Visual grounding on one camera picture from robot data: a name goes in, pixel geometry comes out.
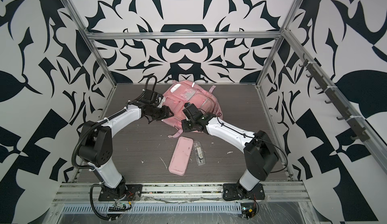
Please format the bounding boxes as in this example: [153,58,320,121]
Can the pink student backpack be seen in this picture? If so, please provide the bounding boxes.
[162,80,222,138]

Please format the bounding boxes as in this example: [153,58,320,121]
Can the pink pencil case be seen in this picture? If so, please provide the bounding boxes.
[168,137,193,176]

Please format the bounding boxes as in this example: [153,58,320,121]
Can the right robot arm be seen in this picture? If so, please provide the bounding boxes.
[181,103,281,201]

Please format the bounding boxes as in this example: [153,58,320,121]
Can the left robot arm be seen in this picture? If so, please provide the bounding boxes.
[71,76,174,196]

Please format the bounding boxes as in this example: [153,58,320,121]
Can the clear plastic eraser case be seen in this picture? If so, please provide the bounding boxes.
[192,141,206,166]

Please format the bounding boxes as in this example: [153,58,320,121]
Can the right circuit board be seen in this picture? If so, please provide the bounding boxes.
[241,202,260,220]

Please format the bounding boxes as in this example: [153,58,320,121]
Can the circuit board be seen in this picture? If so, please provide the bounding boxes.
[241,202,260,220]
[108,201,132,212]

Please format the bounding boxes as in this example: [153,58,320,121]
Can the left circuit board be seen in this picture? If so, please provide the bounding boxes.
[108,201,132,212]

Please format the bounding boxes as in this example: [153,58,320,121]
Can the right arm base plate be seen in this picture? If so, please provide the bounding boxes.
[222,183,266,201]

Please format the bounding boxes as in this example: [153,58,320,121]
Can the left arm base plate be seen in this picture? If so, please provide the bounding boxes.
[98,184,143,201]

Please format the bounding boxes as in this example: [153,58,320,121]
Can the left base black cable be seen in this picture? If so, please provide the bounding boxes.
[89,183,122,222]

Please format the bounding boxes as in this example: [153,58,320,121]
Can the aluminium frame rail front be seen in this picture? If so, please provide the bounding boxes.
[52,181,310,204]

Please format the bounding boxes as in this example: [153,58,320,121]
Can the wall hook rail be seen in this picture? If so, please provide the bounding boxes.
[301,59,370,142]

